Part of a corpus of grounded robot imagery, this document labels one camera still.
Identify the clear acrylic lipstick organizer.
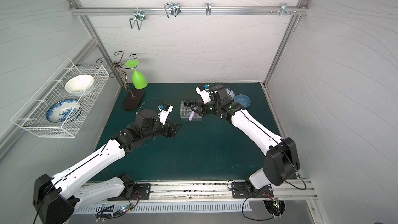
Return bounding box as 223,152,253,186
180,100,202,121

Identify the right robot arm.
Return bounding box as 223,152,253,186
191,84,300,189

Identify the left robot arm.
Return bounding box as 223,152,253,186
33,104,182,224

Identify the small blue patterned bowl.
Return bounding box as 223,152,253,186
227,89,236,100

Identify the light blue bowl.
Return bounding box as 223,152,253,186
234,94,251,108

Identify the green plastic goblet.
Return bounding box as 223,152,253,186
125,59,148,89

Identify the aluminium crossbar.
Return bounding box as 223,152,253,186
70,5,309,17

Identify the white bowl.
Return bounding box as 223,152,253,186
64,75,94,96

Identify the blue patterned plate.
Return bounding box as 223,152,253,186
46,99,81,123

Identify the metal double hook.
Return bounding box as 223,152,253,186
164,3,181,18

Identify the metal hook at right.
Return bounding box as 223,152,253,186
269,4,297,16

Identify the white vented strip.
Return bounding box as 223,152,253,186
76,201,252,214

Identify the round electronics board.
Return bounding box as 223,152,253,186
263,198,286,217

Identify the metal hook with green clip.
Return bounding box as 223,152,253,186
129,8,146,31

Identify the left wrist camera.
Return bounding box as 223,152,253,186
158,104,173,125

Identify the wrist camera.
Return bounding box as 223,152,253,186
158,104,173,125
195,84,212,104

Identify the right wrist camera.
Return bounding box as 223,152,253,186
195,84,212,104

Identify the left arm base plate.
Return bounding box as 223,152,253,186
107,183,151,201

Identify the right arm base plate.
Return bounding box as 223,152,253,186
227,180,274,199

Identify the small metal bracket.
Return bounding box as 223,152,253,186
205,3,211,16

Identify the left cable bundle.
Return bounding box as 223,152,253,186
94,189,141,222

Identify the white wire basket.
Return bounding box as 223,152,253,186
11,59,109,138

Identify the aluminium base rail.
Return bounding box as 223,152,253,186
61,178,318,205

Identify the right black cable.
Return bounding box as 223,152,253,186
226,178,307,222

